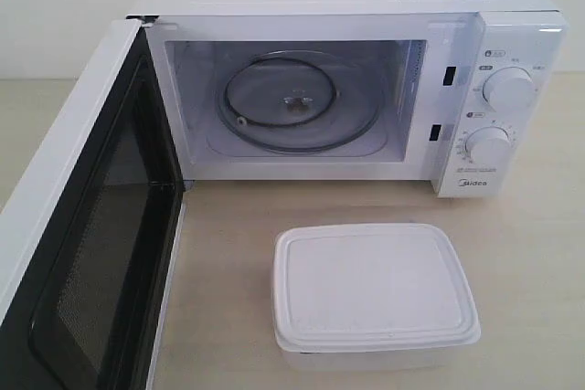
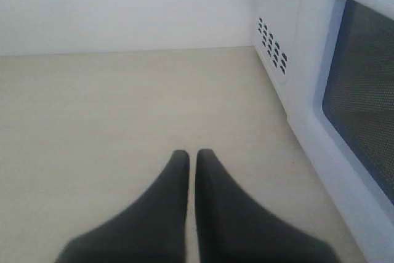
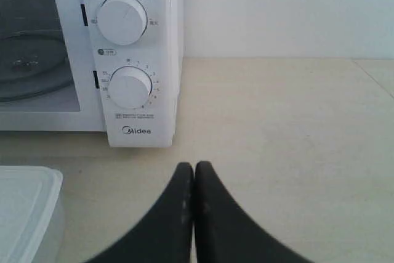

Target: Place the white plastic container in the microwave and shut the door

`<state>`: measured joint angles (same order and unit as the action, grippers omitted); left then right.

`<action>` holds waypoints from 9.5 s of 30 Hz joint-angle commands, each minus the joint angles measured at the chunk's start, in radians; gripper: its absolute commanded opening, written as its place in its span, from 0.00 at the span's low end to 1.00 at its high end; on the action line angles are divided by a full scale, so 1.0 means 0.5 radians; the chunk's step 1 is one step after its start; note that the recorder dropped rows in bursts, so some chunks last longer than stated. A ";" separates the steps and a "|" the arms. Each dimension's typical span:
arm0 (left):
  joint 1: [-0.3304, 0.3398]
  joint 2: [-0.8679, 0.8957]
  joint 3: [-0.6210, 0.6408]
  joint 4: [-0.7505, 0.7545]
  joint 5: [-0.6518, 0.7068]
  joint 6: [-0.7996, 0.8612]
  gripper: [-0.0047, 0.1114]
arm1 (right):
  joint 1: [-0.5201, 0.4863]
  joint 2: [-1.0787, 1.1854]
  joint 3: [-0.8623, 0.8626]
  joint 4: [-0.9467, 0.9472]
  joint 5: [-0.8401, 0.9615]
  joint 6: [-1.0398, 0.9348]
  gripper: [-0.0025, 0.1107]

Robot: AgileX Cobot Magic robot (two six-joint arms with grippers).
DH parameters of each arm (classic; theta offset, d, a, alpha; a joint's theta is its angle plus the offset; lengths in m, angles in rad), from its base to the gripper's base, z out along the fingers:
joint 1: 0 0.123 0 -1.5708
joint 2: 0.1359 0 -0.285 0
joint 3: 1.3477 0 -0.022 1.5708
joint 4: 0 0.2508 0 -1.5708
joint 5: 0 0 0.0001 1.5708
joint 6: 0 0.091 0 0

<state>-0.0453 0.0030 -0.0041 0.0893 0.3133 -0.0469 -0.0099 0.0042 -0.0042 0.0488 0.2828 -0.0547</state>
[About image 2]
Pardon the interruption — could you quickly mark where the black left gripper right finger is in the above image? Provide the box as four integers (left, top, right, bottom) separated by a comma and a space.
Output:
195, 149, 326, 262

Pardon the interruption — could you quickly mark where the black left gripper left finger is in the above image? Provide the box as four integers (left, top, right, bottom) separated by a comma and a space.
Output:
56, 150, 190, 262

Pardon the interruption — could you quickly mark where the white microwave door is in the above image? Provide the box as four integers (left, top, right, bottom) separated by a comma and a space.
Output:
289, 0, 393, 262

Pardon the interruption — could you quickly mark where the white microwave oven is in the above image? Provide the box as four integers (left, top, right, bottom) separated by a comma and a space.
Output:
252, 0, 394, 263

